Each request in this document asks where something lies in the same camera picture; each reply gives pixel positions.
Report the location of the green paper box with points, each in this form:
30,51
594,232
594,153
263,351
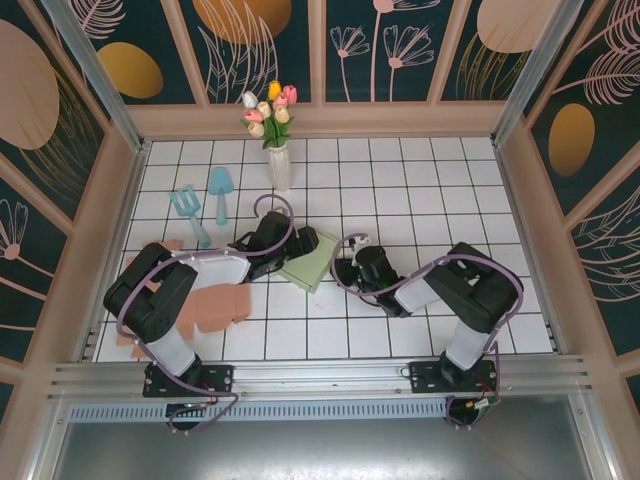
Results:
312,262

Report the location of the pink paper box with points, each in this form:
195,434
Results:
215,310

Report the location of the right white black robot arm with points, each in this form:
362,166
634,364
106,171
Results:
470,345

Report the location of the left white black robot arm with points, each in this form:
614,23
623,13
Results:
220,267

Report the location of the white ribbed vase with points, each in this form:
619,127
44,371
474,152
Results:
280,170

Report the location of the teal toy garden trowel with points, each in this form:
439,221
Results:
221,182

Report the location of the teal toy garden fork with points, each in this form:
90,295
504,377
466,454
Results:
187,205

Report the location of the artificial tulip bouquet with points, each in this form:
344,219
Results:
272,112

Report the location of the aluminium mounting rail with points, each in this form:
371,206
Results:
280,377

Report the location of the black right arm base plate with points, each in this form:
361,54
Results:
422,380

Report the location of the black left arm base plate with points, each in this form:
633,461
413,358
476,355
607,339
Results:
220,380

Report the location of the aluminium frame post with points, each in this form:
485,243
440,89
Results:
107,100
520,95

